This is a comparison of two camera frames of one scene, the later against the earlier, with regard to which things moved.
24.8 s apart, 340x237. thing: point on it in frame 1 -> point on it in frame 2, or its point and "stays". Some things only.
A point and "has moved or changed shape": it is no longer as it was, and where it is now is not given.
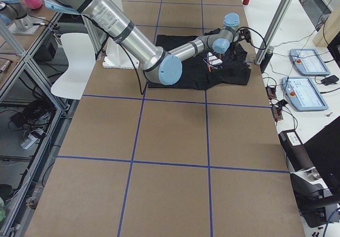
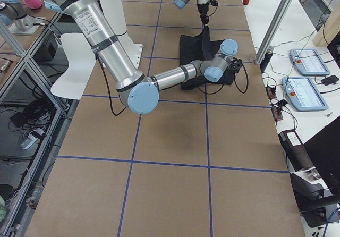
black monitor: x=323 y=149 stays
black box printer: x=297 y=157 stays
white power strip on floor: x=32 y=138 stays
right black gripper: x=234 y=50 -> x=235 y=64
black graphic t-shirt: x=205 y=69 has moved or changed shape
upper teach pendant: x=308 y=62 stays
